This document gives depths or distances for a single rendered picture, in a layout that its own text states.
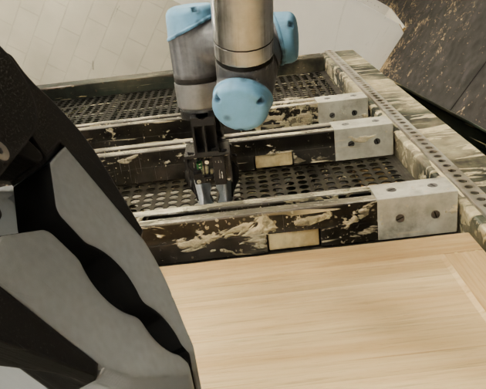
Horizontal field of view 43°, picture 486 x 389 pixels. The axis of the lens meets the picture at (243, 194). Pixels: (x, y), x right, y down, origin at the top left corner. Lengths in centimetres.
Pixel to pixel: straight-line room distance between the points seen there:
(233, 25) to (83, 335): 60
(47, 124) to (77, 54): 601
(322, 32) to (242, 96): 371
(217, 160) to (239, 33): 27
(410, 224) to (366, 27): 357
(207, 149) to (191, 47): 16
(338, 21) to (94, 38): 258
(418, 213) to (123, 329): 83
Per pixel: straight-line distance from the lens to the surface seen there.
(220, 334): 77
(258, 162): 131
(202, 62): 92
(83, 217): 19
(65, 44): 621
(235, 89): 76
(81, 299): 17
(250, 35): 74
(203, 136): 96
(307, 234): 96
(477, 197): 101
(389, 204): 96
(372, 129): 132
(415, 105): 154
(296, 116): 153
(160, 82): 224
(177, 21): 92
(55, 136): 20
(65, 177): 19
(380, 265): 89
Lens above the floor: 140
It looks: 12 degrees down
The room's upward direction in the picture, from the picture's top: 65 degrees counter-clockwise
